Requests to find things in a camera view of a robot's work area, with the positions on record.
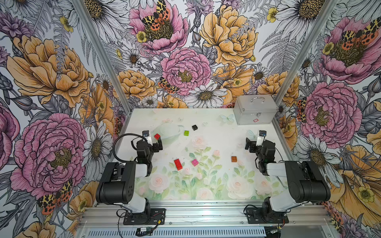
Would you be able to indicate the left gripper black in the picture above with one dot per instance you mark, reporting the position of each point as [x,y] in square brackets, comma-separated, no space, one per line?
[154,144]

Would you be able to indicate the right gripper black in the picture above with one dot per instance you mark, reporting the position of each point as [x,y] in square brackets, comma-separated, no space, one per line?
[253,146]

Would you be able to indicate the long red lego brick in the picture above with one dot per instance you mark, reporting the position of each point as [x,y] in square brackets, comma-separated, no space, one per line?
[178,164]

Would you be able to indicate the magenta lego brick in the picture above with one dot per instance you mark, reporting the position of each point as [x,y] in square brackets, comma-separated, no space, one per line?
[195,162]

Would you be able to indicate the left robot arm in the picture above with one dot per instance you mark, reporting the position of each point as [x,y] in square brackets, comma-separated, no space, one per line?
[117,184]

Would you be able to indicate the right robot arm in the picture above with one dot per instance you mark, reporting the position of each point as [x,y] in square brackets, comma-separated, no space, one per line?
[305,183]

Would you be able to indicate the silver metal case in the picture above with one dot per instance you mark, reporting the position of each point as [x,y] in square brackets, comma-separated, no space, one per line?
[254,109]

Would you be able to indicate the small green circuit board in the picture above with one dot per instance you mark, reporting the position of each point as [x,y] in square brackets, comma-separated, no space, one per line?
[142,231]

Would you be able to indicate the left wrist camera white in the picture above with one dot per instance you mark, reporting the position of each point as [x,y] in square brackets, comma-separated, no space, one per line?
[146,135]

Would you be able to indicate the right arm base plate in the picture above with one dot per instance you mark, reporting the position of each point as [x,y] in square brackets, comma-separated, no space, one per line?
[265,216]

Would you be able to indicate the aluminium front rail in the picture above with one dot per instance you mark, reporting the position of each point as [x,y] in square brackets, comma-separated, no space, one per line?
[194,213]

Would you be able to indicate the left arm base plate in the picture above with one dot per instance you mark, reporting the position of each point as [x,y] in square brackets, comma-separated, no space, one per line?
[154,216]

